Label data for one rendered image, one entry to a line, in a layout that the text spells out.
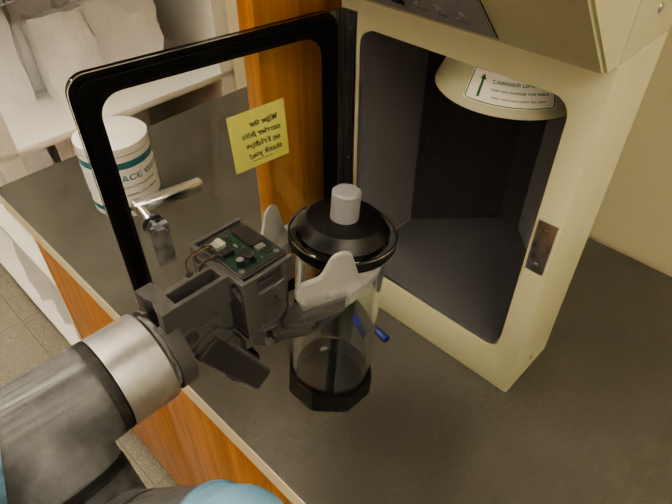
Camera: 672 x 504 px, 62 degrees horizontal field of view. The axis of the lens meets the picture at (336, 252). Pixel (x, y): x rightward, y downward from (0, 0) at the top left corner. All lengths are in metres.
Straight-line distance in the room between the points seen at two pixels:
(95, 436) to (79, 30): 1.29
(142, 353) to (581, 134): 0.42
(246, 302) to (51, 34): 1.24
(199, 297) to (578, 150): 0.37
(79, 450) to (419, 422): 0.48
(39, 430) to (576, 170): 0.50
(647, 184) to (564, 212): 0.47
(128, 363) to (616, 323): 0.76
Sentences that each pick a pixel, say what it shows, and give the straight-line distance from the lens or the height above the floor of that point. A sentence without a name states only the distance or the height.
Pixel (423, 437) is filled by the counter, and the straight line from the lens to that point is 0.78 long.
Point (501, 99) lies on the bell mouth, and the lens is 0.63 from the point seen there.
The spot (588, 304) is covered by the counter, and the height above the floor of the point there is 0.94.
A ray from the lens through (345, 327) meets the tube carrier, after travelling 0.58.
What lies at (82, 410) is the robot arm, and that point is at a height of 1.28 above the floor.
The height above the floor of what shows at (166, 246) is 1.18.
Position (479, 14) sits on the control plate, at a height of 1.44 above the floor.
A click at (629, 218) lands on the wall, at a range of 1.12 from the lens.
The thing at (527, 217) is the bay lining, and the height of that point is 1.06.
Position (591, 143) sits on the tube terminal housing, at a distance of 0.58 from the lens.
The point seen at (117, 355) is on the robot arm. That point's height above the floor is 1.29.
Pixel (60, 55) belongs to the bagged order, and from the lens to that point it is 1.62.
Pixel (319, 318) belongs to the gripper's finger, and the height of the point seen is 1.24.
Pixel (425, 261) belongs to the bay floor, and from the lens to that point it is 0.88.
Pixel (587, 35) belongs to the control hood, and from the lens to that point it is 0.47.
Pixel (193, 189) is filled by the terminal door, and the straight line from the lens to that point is 0.67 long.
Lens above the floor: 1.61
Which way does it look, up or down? 42 degrees down
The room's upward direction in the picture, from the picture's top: straight up
